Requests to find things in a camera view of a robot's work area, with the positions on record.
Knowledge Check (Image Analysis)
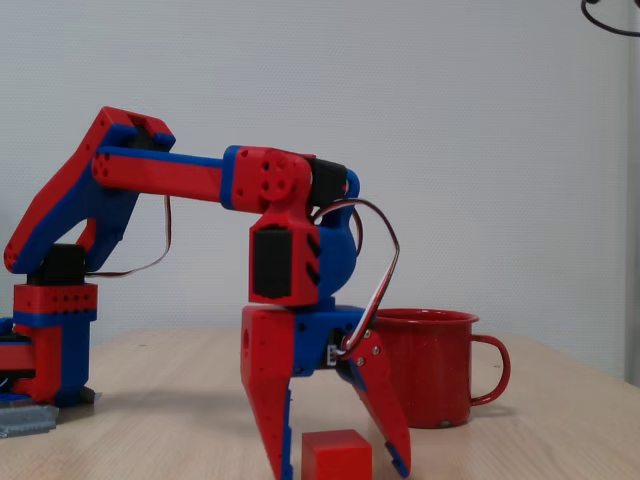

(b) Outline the black cable loop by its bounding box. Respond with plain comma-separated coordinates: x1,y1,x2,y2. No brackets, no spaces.
580,0,640,37

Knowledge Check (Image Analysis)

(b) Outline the red cube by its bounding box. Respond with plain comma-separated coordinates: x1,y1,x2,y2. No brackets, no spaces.
301,428,374,480

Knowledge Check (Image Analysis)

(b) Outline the red enamel mug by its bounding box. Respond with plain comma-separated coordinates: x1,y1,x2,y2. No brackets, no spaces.
372,308,512,430

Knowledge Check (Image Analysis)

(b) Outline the grey metal table clamp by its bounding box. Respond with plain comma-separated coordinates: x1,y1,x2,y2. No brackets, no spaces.
0,403,60,440

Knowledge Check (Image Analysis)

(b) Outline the arm servo cable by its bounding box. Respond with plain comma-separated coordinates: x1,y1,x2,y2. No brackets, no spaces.
83,194,174,278

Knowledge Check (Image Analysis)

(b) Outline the gripper servo cable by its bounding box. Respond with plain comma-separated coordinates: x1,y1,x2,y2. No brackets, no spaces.
310,198,402,357

